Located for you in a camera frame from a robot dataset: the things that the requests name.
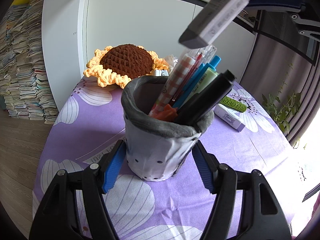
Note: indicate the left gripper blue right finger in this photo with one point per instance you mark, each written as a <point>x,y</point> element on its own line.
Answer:
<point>261,216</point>

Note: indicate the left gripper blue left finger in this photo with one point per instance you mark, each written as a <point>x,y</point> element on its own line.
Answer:
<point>57,215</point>

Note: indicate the white eraser with grey sleeve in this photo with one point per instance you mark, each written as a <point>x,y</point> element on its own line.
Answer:
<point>210,22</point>

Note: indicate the blue pen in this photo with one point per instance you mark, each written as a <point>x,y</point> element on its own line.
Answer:
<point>203,67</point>

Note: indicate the clear translucent pen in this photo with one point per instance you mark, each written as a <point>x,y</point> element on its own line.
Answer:
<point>208,53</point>

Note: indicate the light green pen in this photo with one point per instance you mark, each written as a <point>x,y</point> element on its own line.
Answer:
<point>209,75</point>

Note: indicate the red gel pen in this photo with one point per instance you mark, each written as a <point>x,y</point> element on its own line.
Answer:
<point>194,67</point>

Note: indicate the grey white fabric pen holder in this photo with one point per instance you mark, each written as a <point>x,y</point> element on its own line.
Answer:
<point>155,149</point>

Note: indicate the black marker pen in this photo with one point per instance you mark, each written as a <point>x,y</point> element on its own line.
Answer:
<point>201,103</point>

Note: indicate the pink checkered pen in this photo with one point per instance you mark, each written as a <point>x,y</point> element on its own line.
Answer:
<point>172,84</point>

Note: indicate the pink striped curtain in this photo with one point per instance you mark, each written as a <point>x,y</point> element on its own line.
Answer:
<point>304,78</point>

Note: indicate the green potted plant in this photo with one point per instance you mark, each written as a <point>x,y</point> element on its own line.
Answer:
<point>281,110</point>

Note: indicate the white correction tape dispenser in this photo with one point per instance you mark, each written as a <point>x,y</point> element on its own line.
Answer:
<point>229,116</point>

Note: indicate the stack of books on floor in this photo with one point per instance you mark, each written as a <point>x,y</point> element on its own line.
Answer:
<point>24,83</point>

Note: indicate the crochet sunflower with green stem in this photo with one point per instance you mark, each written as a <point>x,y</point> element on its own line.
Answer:
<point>121,64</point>

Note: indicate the white bookshelf cabinet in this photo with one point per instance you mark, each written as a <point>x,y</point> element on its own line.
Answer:
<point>73,29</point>

